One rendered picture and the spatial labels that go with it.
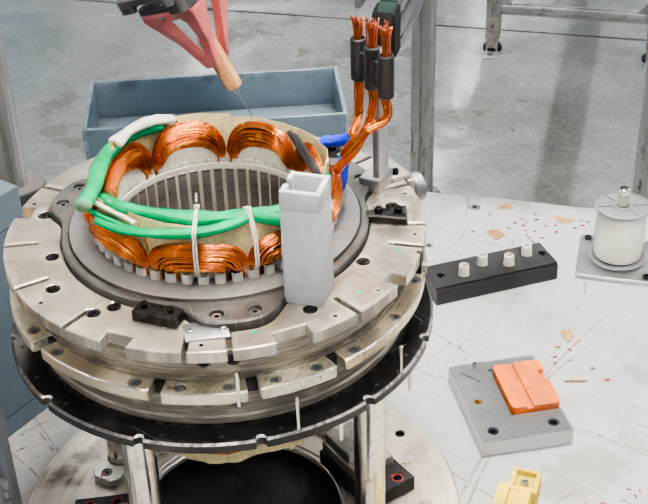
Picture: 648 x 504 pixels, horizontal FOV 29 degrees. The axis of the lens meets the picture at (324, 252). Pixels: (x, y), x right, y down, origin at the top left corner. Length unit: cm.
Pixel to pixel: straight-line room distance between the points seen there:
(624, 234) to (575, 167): 187
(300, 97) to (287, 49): 270
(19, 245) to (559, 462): 55
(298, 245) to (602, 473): 48
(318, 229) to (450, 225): 73
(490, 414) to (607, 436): 11
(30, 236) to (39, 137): 261
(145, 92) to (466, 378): 43
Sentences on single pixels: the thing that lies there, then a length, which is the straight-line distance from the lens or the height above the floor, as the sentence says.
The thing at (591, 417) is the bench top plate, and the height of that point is 78.
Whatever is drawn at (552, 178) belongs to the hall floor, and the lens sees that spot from 326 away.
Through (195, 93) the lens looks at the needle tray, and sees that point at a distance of 128.
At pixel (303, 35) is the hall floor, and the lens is 408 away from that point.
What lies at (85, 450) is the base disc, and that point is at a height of 80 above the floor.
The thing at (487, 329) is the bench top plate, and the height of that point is 78.
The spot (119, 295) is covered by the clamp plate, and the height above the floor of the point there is 110.
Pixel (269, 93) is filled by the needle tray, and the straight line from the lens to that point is 128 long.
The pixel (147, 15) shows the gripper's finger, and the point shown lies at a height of 116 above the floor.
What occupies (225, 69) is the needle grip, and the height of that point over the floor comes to 110.
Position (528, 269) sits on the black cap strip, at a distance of 144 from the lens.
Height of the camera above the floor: 159
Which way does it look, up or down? 33 degrees down
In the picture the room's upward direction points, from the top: 2 degrees counter-clockwise
